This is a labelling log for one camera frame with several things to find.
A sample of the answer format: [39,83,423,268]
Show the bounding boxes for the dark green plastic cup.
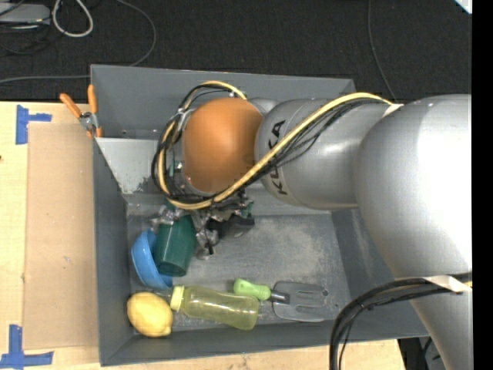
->
[153,214,198,278]

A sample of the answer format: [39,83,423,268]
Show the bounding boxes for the yellow-green clear plastic bottle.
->
[169,284,260,331]

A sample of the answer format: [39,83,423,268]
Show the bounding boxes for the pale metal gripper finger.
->
[149,210,182,229]
[194,221,219,261]

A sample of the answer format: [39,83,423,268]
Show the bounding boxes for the yellow lemon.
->
[126,291,174,338]

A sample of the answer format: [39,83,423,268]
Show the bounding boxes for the brown cardboard board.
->
[22,123,100,350]

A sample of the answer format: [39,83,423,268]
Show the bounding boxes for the grey metal bin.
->
[89,64,431,366]

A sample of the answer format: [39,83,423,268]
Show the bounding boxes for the grey spatula with green handle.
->
[233,277,330,323]

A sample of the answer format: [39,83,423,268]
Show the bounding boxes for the blue plastic bowl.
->
[130,229,174,289]

